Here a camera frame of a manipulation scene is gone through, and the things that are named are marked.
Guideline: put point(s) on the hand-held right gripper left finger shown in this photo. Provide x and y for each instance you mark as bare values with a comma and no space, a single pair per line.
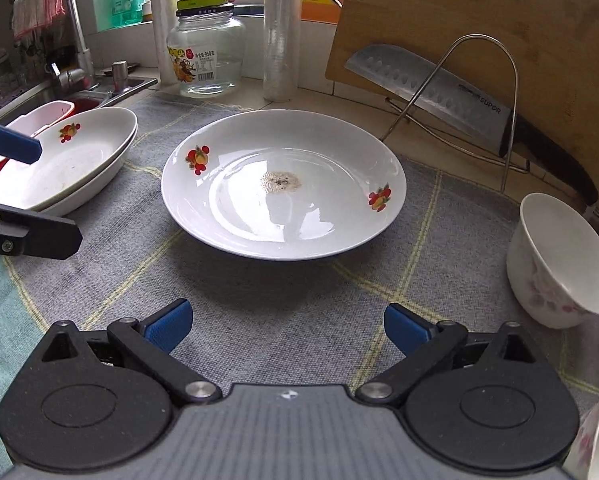
172,321

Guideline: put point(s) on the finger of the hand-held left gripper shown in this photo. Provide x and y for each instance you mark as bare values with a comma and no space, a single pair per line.
34,235
9,142

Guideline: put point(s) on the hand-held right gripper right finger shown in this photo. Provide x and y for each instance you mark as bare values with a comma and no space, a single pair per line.
404,325

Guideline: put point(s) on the white fruit print plate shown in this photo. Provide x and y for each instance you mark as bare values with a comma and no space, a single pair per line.
82,202
54,170
229,200

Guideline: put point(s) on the white pink floral bowl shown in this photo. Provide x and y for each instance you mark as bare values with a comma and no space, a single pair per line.
597,435
539,280

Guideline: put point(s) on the white pink drain basket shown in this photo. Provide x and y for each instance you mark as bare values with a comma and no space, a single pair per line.
44,117

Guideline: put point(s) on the red plastic basin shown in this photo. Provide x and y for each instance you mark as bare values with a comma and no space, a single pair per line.
87,105

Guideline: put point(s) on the grey checkered cloth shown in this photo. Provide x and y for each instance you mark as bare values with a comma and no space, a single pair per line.
299,290

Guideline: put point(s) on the steel faucet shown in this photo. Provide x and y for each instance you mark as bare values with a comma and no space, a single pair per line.
77,35

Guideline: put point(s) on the steel sink knob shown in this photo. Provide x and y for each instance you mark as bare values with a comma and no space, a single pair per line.
120,77

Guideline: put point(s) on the pink white towel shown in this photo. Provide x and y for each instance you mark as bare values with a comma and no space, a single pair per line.
34,10

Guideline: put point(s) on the steel sink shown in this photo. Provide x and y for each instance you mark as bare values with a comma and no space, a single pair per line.
139,82

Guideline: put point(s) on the small potted plant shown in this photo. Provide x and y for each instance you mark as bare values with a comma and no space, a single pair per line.
147,10

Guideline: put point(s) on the glass jar with label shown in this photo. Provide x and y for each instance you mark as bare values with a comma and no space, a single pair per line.
204,60

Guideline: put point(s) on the teal round container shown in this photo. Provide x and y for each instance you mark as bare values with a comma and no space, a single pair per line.
252,9

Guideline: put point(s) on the large plastic wrap roll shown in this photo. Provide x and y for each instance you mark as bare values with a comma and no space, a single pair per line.
279,35

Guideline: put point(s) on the bamboo cutting board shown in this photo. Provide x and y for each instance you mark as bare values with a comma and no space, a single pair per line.
479,10

